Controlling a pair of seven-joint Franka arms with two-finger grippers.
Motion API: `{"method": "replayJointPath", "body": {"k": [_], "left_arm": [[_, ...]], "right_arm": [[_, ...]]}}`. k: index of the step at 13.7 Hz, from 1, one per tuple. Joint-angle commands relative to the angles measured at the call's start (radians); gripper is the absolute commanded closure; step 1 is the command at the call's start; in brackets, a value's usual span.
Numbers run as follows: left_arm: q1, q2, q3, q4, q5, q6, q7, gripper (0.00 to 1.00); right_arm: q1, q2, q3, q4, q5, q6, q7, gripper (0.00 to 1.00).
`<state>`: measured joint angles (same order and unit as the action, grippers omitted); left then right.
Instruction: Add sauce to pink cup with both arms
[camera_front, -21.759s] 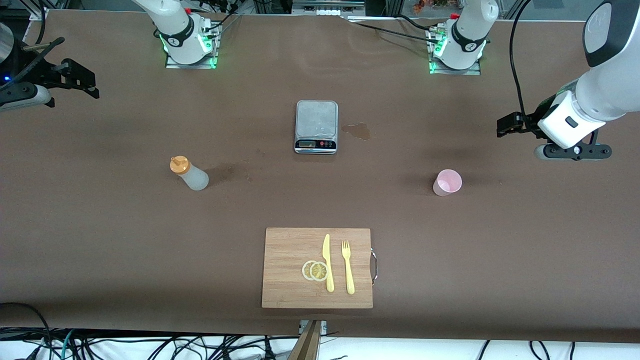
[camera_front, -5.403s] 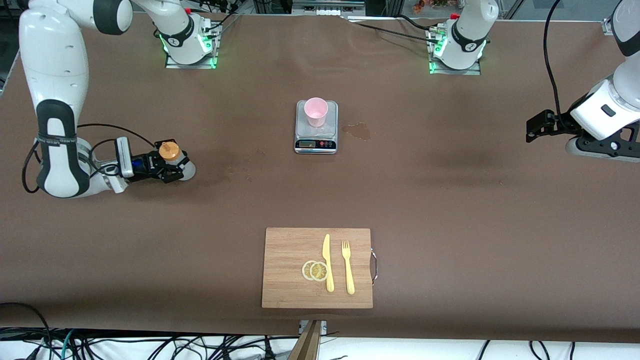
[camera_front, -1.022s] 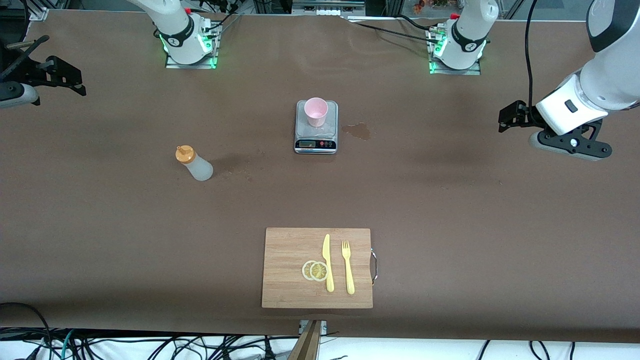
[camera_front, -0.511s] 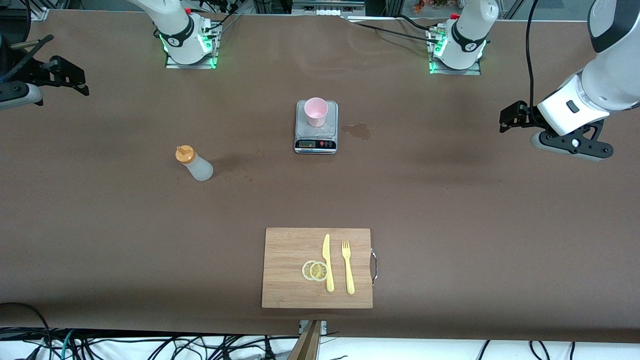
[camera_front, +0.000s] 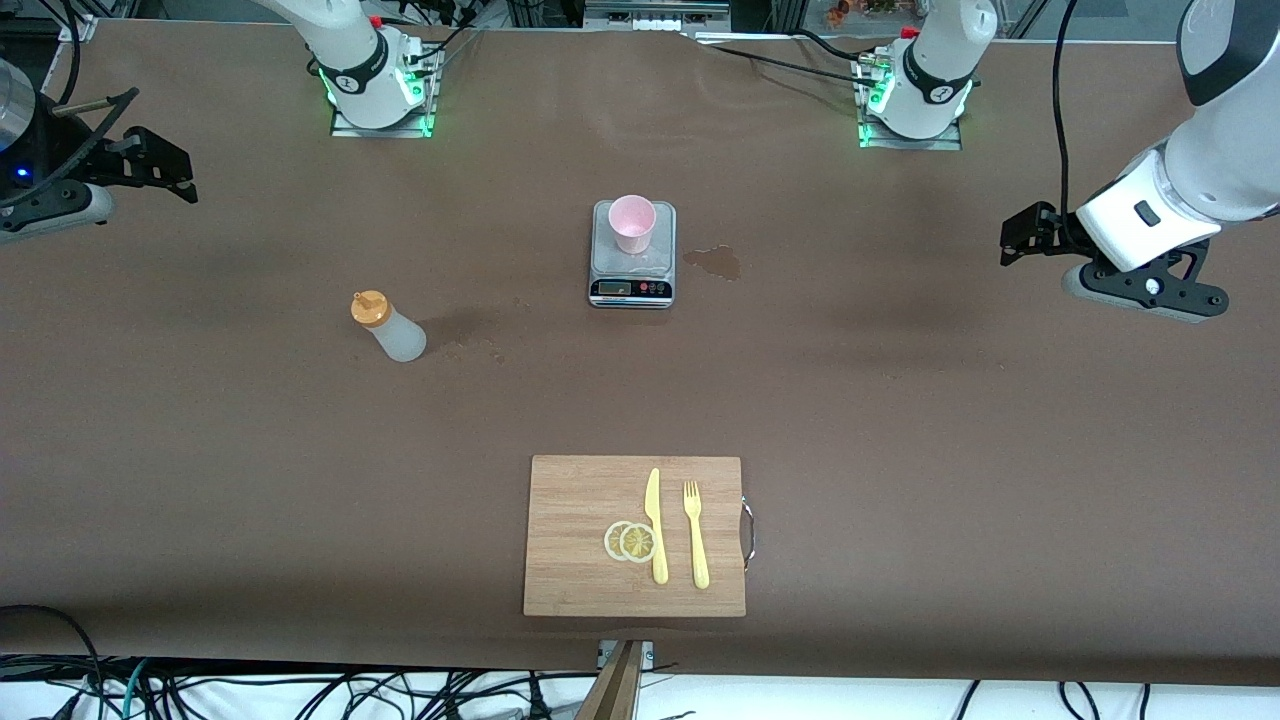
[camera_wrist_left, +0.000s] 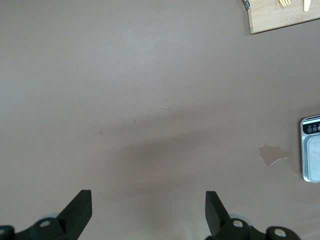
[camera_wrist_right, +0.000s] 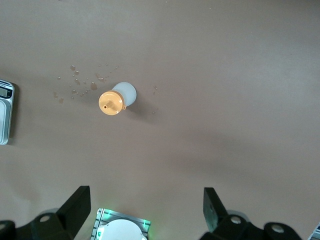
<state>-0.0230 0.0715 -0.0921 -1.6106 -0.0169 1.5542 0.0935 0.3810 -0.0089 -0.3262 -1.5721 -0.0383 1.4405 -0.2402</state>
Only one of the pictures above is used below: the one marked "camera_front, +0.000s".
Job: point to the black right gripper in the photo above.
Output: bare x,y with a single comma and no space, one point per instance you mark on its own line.
112,160

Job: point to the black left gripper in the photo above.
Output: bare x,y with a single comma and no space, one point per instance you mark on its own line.
1040,233

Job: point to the clear sauce bottle orange cap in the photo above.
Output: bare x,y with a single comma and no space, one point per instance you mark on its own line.
400,340

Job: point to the pink plastic cup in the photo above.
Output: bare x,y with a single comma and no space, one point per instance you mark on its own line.
632,225

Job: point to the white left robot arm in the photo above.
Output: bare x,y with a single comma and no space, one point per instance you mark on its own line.
1220,160

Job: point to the brown table cover sheet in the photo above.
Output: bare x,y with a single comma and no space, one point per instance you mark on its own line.
200,500

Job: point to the white power strip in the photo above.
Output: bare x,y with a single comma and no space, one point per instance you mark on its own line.
655,23

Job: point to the silver digital kitchen scale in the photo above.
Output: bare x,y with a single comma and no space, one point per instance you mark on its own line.
603,258

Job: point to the yellow plastic fork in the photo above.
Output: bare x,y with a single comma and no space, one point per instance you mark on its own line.
699,550

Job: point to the yellow plastic knife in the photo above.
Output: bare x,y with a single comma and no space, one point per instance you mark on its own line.
655,520

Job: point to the lemon slice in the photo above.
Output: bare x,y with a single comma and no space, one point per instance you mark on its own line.
638,543
611,540

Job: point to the bamboo cutting board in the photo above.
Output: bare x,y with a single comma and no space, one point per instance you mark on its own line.
570,540

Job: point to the wooden beam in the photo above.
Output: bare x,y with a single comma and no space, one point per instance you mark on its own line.
615,690

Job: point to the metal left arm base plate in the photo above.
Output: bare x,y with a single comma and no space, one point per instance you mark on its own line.
940,143

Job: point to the aluminium corner bracket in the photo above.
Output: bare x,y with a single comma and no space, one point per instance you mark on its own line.
78,28

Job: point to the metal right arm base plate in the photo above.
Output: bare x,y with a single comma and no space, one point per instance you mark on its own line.
400,132

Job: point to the small metal bracket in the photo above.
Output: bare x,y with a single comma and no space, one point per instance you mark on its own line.
647,655

